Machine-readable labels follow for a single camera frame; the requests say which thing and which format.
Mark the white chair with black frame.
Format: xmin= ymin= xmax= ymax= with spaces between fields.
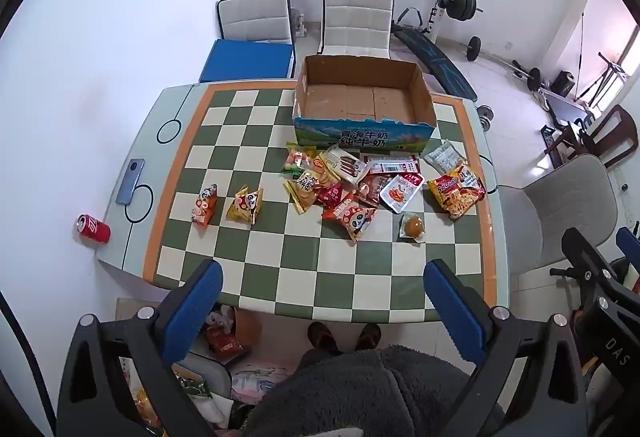
xmin=216 ymin=0 xmax=296 ymax=45

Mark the long red white snack packet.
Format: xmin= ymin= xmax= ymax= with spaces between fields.
xmin=364 ymin=154 xmax=420 ymax=175

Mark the person's grey fleece clothing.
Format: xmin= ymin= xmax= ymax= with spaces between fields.
xmin=242 ymin=344 xmax=506 ymax=437

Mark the red white panda snack packet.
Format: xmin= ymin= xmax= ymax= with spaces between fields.
xmin=321 ymin=199 xmax=377 ymax=244

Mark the grey fabric chair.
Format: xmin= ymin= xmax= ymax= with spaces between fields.
xmin=497 ymin=153 xmax=621 ymax=275

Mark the bag of colourful candy balls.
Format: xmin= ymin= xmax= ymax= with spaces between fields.
xmin=280 ymin=143 xmax=318 ymax=178

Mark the small orange panda snack packet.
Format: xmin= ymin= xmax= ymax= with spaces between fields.
xmin=192 ymin=183 xmax=219 ymax=228

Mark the dark wooden chair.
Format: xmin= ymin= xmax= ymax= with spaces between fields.
xmin=542 ymin=104 xmax=640 ymax=170

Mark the yellow red noodle snack packet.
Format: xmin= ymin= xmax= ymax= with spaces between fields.
xmin=426 ymin=163 xmax=487 ymax=221

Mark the white chocolate stick packet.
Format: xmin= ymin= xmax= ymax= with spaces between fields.
xmin=312 ymin=146 xmax=368 ymax=185

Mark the green foil packet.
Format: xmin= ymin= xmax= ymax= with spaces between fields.
xmin=175 ymin=374 xmax=213 ymax=400

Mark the grey white snack packet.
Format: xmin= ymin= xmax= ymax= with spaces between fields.
xmin=424 ymin=140 xmax=466 ymax=175

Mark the short barbell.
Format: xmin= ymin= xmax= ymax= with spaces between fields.
xmin=465 ymin=36 xmax=543 ymax=92

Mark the white padded chair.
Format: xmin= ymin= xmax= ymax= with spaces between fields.
xmin=317 ymin=0 xmax=396 ymax=60

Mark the black metal stand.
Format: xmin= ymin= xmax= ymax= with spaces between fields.
xmin=575 ymin=52 xmax=631 ymax=108

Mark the yellow chips packet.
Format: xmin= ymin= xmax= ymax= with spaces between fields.
xmin=283 ymin=168 xmax=331 ymax=216

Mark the white flat panel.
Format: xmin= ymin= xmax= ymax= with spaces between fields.
xmin=542 ymin=89 xmax=596 ymax=128

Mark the carton with red packs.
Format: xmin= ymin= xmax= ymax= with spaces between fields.
xmin=202 ymin=306 xmax=263 ymax=364

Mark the red soda can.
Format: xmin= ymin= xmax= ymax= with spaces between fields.
xmin=76 ymin=213 xmax=111 ymax=245

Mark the person's left shoe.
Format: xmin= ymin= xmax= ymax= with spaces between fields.
xmin=306 ymin=321 xmax=337 ymax=353

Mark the yellow panda snack packet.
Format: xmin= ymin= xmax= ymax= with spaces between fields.
xmin=226 ymin=185 xmax=264 ymax=226

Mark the cardboard box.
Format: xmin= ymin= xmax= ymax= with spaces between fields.
xmin=292 ymin=55 xmax=436 ymax=154

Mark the small red snack packet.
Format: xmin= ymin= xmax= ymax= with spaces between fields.
xmin=316 ymin=182 xmax=351 ymax=208

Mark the person's right shoe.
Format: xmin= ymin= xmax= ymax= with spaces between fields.
xmin=354 ymin=323 xmax=382 ymax=352

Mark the pink printed cloth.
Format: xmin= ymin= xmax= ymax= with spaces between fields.
xmin=231 ymin=362 xmax=296 ymax=405

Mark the brown sausage packet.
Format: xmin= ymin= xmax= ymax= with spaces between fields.
xmin=356 ymin=173 xmax=388 ymax=208

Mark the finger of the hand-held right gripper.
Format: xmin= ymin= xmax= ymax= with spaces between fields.
xmin=561 ymin=228 xmax=636 ymax=313
xmin=616 ymin=228 xmax=640 ymax=260

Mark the red label tray snack packet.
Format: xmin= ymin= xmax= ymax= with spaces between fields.
xmin=379 ymin=173 xmax=426 ymax=210

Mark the person's shoe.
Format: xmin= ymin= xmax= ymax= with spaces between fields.
xmin=306 ymin=321 xmax=337 ymax=353
xmin=354 ymin=323 xmax=382 ymax=352

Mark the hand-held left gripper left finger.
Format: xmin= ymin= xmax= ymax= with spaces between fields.
xmin=57 ymin=259 xmax=224 ymax=437

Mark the blue seat cushion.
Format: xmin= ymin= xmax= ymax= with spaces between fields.
xmin=198 ymin=39 xmax=295 ymax=84

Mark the blue smartphone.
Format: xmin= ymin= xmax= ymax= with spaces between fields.
xmin=115 ymin=159 xmax=146 ymax=206

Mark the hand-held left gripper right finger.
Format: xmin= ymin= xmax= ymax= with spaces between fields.
xmin=415 ymin=259 xmax=588 ymax=437

